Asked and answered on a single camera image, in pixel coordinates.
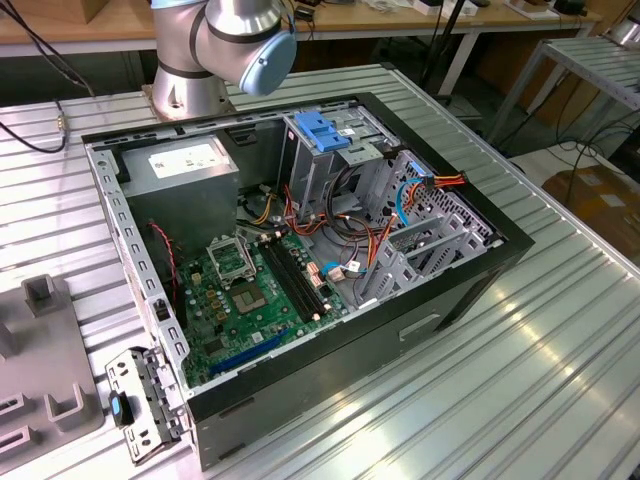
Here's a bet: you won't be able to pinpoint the grey power supply unit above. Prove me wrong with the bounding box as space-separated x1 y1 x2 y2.
118 135 242 256

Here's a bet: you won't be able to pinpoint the blue plastic drive latch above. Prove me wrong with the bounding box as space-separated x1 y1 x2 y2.
294 110 351 154

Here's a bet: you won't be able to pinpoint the metal slat rack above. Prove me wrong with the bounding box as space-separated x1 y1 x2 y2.
492 37 640 146

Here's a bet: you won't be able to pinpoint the thin black cable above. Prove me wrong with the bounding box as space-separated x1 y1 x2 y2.
0 2 96 99

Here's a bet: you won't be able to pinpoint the red black twisted wire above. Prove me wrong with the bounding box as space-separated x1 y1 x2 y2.
148 221 181 306

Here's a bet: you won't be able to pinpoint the grey metal disk bay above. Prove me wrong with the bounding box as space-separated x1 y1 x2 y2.
357 149 504 309

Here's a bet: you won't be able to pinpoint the black cable metal connector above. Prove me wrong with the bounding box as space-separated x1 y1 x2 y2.
0 99 69 154

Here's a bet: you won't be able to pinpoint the square chipset chip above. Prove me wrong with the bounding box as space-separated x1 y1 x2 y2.
232 283 271 315

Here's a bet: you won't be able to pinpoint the black RAM slot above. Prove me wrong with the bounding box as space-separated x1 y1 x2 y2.
259 239 315 324
272 237 329 319

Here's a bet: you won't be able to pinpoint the large cardboard floor box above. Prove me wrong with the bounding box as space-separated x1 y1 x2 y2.
542 167 640 251

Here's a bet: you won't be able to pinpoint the grey parts rack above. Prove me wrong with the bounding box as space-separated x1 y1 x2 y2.
0 274 106 454

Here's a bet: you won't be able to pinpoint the yellow orange wires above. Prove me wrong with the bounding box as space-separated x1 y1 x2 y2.
249 193 276 226

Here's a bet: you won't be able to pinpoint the green motherboard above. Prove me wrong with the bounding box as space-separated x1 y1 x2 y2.
177 232 351 389

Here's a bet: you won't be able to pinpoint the grey optical drive cage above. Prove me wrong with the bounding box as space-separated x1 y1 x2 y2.
277 102 401 221

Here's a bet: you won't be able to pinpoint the hinged metal slot bracket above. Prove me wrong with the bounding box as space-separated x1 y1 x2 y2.
103 346 196 466

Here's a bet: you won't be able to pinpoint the blue data wire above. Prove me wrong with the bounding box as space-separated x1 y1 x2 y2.
394 162 431 229

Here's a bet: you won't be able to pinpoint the orange red power wire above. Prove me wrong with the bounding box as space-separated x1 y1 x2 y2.
399 170 467 211

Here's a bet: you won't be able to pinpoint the red orange wire bundle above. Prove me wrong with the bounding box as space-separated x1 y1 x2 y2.
282 183 334 237

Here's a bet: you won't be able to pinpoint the black open PC case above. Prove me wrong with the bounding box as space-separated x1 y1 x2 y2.
79 91 536 474

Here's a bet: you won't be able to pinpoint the small brown cardboard box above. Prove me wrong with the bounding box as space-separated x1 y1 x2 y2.
81 0 154 25

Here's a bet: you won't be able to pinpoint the long wooden desk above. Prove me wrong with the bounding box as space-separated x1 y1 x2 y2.
0 0 606 59

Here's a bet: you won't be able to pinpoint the blue wire white connector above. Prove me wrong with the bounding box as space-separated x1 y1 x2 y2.
319 258 369 282

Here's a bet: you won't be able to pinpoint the black and blue latch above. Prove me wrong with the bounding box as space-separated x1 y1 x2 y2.
108 391 136 428

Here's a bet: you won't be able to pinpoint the metal CPU socket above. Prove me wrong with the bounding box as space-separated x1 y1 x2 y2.
205 233 259 290

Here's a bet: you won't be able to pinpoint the blue expansion slot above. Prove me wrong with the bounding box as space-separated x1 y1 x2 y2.
208 327 291 379

